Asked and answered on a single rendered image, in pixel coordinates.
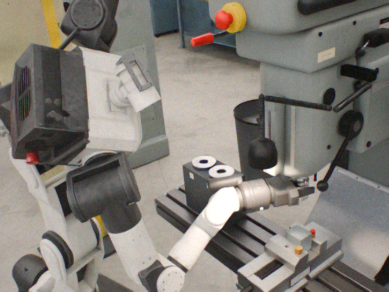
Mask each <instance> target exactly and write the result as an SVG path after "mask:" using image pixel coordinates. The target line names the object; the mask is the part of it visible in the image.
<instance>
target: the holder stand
mask: <svg viewBox="0 0 389 292"><path fill-rule="evenodd" d="M182 171H183V177H184V182H185V193H186V202H187V206H188V207H190V208H191V209H192V210H194V211H195V212H197V213H198V214H201V212H202V211H203V210H204V209H205V208H206V206H207V205H208V201H209V199H210V197H212V196H213V194H215V193H216V192H218V191H219V190H218V191H211V192H209V190H208V186H207V180H209V179H212V178H219V177H225V176H231V175H235V174H241V177H242V180H243V182H244V181H245V175H244V174H243V173H240V172H239V171H237V170H236V169H234V168H232V167H230V166H228V165H226V164H224V163H222V162H220V161H218V160H217V159H214V158H213V157H210V156H208V155H204V156H200V157H197V158H195V159H193V160H192V161H190V162H188V163H186V164H183V165H182ZM246 216H247V215H246V214H245V213H243V212H242V211H237V212H234V213H232V214H231V215H230V217H229V218H228V219H227V221H226V222H225V224H224V226H223V227H222V228H221V230H225V229H226V228H228V227H230V226H232V225H233V224H236V223H237V222H239V221H240V220H242V219H243V218H245V217H246Z"/></svg>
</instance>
